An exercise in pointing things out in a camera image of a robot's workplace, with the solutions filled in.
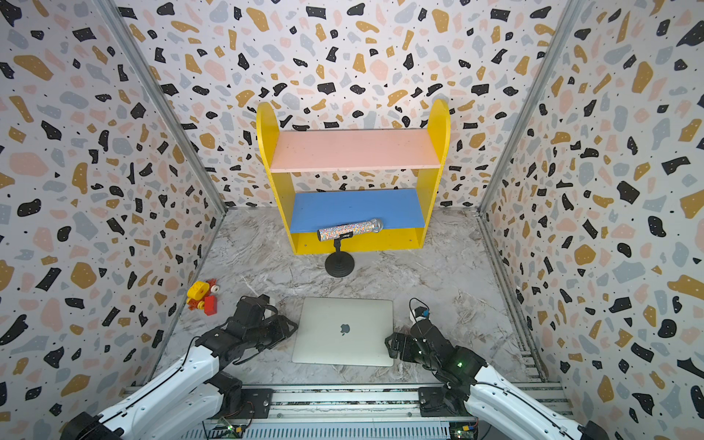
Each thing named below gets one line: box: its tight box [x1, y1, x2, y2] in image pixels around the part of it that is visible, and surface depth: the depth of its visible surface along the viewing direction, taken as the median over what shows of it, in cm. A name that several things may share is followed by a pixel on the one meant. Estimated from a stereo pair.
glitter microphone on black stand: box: [317, 218, 385, 278], surface depth 94 cm
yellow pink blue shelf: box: [255, 99, 451, 256], surface depth 102 cm
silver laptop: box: [292, 297, 395, 367], surface depth 89 cm
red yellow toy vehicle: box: [186, 277, 220, 317], surface depth 92 cm
